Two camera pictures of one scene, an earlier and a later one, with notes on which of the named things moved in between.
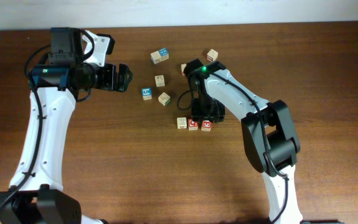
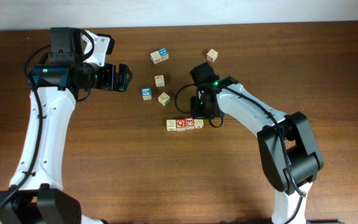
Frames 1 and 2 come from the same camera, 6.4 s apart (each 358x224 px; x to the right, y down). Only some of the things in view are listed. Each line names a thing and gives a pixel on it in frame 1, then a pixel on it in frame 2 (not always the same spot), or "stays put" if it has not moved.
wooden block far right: [212, 55] stays put
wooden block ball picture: [160, 80] stays put
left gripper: [109, 82] stays put
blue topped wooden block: [164, 53] stays put
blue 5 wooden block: [146, 93] stays put
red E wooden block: [206, 126] to [189, 124]
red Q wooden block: [192, 125] to [180, 125]
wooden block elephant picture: [164, 99] stays put
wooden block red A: [183, 66] to [198, 124]
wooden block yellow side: [181, 122] to [171, 125]
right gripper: [215, 117] stays put
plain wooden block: [156, 57] stays put
